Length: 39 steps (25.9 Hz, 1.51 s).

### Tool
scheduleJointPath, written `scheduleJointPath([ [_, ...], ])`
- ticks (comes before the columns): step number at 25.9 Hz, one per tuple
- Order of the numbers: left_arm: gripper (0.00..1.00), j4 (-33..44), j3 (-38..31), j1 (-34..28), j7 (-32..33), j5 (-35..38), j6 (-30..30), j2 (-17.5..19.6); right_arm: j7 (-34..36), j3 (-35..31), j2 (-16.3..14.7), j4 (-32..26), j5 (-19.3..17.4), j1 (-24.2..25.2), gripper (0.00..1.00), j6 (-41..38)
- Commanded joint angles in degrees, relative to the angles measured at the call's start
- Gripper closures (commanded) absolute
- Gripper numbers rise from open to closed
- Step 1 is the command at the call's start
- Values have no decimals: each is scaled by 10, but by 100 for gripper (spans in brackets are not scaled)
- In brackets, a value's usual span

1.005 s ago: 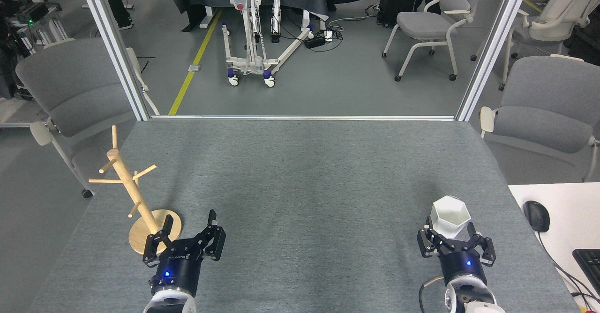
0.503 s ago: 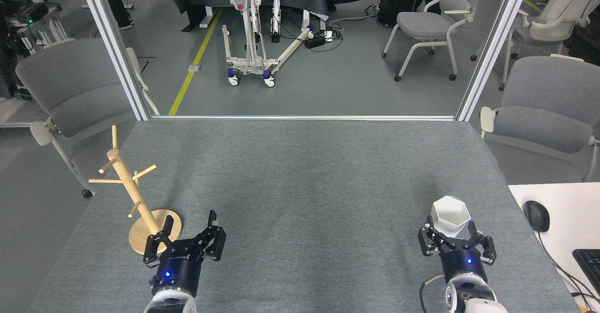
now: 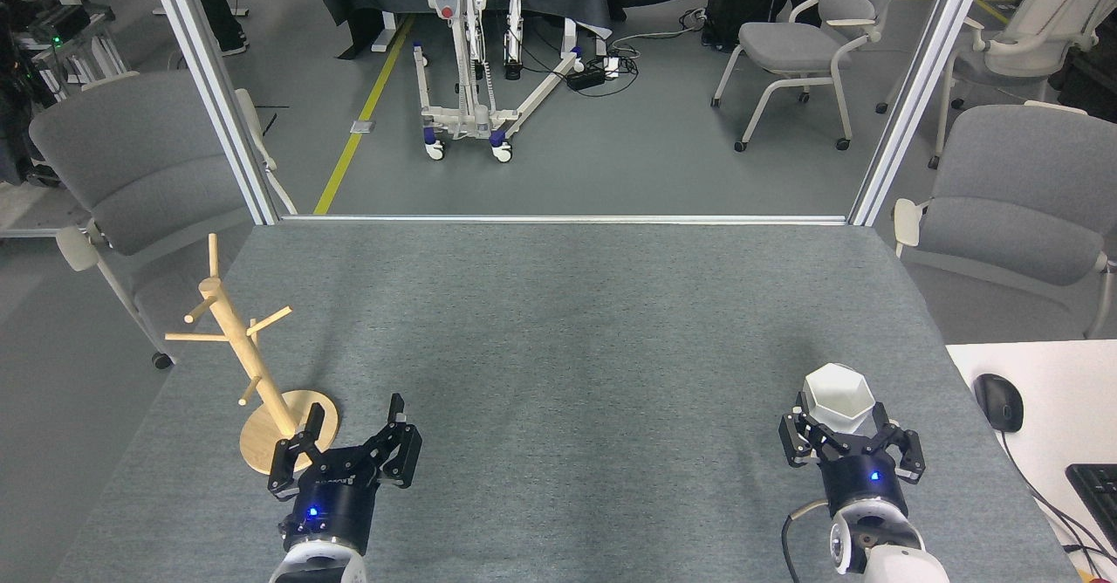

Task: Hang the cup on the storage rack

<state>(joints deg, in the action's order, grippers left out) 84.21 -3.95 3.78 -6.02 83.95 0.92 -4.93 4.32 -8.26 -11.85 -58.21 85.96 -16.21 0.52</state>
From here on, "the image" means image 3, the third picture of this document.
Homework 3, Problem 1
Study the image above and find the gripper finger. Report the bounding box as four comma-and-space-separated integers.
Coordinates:
353, 394, 423, 490
860, 403, 927, 485
266, 403, 350, 502
778, 406, 843, 470

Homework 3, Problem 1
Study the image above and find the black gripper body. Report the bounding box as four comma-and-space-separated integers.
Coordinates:
819, 450, 910, 519
279, 465, 381, 559

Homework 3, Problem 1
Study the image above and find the white faceted cup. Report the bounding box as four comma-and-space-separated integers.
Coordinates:
802, 363, 877, 435

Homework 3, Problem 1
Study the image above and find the wooden cup rack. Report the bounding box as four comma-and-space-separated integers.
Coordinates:
165, 234, 341, 476

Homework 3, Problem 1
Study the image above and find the black computer mouse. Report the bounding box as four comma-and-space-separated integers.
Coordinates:
974, 374, 1025, 434

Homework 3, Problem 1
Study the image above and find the black keyboard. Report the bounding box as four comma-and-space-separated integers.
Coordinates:
1066, 463, 1117, 551

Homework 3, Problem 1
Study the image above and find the white stand on wheels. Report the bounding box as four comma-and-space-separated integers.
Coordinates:
394, 0, 585, 163

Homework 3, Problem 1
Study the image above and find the black power strip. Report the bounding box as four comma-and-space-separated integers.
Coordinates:
565, 58, 622, 92

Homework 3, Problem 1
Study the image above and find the person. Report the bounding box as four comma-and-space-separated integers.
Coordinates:
182, 0, 250, 58

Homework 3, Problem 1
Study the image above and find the equipment cart with black device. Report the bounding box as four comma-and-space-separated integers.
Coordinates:
0, 3, 132, 106

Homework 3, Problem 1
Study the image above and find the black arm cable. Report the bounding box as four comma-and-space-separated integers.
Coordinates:
780, 499, 830, 583

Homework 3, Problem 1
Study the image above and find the black mouse cable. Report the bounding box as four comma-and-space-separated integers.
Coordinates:
998, 430, 1117, 568

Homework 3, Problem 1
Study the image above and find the grey chair with cream frame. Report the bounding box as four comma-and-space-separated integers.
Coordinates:
710, 0, 915, 153
29, 71, 298, 370
892, 101, 1117, 340
875, 0, 1117, 170

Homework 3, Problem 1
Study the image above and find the silver table edge rail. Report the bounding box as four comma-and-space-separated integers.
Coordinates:
279, 214, 850, 227

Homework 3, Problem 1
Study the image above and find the silver aluminium post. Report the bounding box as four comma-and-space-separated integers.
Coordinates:
847, 0, 995, 227
141, 0, 283, 226

